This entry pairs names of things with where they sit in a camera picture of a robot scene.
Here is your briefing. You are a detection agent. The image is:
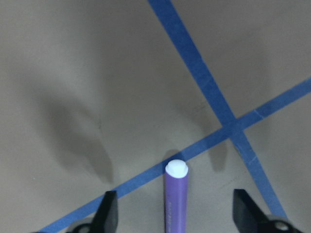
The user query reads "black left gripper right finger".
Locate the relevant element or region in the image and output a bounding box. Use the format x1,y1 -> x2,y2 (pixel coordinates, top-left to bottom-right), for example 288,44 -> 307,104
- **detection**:
232,189 -> 269,233

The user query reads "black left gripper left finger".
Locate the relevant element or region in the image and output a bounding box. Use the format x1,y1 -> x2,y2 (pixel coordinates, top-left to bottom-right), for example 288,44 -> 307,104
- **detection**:
89,191 -> 118,233

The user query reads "purple marker pen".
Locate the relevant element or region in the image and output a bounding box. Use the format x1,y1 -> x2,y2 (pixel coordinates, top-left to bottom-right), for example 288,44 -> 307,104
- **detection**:
165,159 -> 189,233

